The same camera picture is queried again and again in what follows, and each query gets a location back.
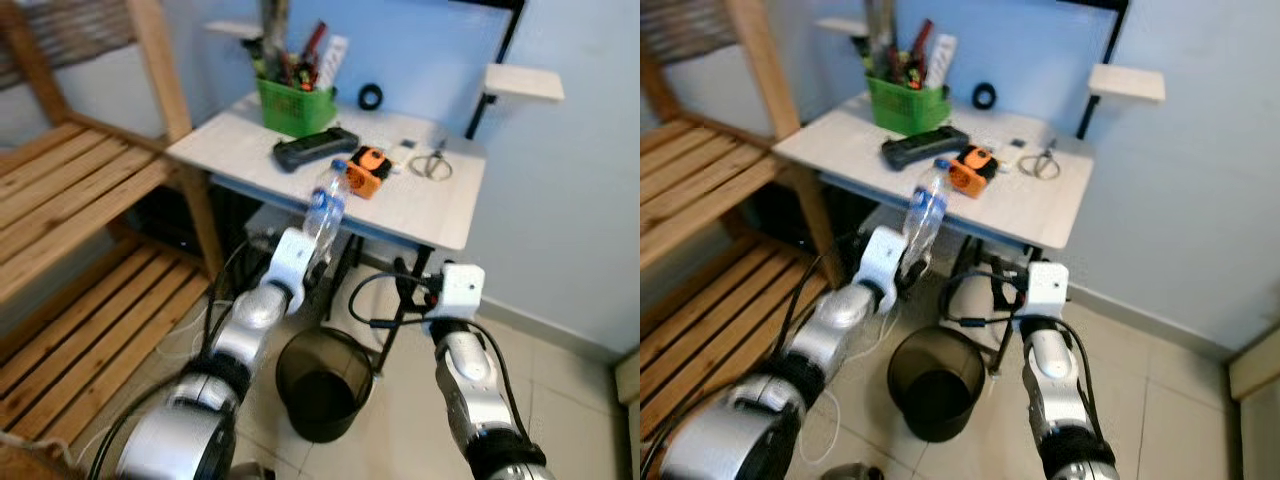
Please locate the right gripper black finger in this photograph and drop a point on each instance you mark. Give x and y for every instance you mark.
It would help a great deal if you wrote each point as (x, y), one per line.
(996, 280)
(404, 285)

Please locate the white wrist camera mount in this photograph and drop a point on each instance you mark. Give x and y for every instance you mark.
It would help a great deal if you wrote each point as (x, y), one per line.
(458, 285)
(882, 260)
(1045, 285)
(290, 260)

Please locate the red black hand tool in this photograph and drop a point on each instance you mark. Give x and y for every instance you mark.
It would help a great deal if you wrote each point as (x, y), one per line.
(920, 50)
(312, 55)

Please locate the beige cabinet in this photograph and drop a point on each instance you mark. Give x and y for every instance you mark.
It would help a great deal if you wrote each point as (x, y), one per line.
(628, 375)
(1255, 400)

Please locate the wooden slatted rack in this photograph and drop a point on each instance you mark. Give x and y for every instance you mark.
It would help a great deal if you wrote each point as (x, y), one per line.
(690, 190)
(60, 190)

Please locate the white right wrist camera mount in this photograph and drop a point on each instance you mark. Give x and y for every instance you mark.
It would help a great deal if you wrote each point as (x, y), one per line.
(1045, 285)
(458, 285)

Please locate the white ruler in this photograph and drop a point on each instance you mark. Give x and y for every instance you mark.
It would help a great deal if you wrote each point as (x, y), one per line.
(333, 62)
(942, 60)

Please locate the orange black tape measure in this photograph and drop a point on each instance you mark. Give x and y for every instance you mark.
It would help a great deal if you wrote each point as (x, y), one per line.
(975, 173)
(368, 175)

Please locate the black tape roll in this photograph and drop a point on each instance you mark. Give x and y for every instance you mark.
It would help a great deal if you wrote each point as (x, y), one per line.
(363, 97)
(976, 96)

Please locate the clear plastic bottle blue cap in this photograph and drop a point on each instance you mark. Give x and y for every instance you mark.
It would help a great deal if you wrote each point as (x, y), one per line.
(927, 215)
(325, 215)

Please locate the white side shelf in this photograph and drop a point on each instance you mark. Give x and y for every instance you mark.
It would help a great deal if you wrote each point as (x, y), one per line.
(235, 30)
(525, 82)
(842, 27)
(1128, 82)

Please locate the grey metal bar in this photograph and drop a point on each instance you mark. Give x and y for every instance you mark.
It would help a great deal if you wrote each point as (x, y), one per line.
(881, 40)
(274, 40)

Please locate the black handheld device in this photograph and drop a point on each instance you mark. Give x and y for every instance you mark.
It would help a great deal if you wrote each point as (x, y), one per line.
(315, 150)
(925, 148)

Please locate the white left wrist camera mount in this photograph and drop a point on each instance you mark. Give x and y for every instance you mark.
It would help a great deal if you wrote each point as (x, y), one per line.
(290, 260)
(882, 260)

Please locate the white desk black frame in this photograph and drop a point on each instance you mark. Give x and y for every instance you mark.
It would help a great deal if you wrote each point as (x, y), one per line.
(420, 215)
(1040, 210)

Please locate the green plastic basket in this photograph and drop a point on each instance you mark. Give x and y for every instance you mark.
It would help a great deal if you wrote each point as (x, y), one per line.
(295, 110)
(905, 108)

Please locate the black round waste bin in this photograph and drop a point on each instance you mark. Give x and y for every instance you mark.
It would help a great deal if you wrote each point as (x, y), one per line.
(935, 400)
(325, 400)

